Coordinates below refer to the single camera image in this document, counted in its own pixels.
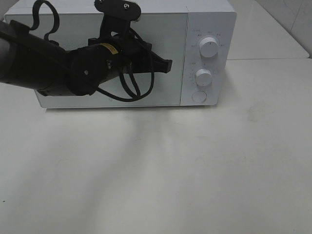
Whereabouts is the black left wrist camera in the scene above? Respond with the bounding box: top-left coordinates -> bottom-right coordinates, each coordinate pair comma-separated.
94,0 -> 141,21

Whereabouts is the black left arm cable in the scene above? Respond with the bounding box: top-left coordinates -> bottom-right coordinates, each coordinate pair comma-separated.
29,0 -> 156,102

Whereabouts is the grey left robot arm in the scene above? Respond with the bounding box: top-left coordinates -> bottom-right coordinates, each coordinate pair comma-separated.
0,18 -> 172,102

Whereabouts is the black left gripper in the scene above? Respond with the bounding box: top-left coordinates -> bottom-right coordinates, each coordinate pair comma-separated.
88,15 -> 173,74

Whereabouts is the white microwave oven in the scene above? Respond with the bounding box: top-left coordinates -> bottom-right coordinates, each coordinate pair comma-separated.
0,0 -> 237,108

